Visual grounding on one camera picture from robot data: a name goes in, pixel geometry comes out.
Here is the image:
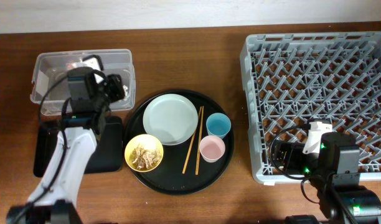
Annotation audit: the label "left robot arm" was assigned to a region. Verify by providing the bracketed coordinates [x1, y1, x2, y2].
[6, 67, 125, 223]

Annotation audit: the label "blue cup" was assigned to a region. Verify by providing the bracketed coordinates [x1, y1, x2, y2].
[206, 113, 232, 139]

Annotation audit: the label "pink cup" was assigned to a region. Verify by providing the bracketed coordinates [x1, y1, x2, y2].
[199, 136, 225, 163]

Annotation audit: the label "grey plate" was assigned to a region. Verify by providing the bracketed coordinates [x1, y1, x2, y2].
[143, 93, 198, 146]

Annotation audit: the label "round black tray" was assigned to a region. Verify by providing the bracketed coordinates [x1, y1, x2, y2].
[123, 89, 235, 195]

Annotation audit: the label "black rectangular tray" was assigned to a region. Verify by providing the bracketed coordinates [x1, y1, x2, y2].
[33, 116, 123, 177]

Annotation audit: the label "food scraps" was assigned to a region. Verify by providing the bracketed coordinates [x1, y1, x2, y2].
[130, 144, 162, 171]

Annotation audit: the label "white tissue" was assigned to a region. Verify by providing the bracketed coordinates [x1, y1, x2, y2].
[123, 85, 128, 100]

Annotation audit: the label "wooden chopstick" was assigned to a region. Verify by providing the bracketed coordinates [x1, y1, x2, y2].
[195, 106, 204, 175]
[182, 106, 203, 174]

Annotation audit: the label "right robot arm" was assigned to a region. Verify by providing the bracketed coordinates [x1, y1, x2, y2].
[273, 132, 381, 223]

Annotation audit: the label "yellow bowl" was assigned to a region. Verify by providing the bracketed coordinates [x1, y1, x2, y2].
[125, 134, 164, 172]

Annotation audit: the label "grey dishwasher rack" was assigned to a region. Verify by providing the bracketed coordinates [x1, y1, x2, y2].
[240, 31, 381, 185]

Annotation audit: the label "clear plastic bin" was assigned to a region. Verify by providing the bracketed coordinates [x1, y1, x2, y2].
[30, 49, 136, 116]

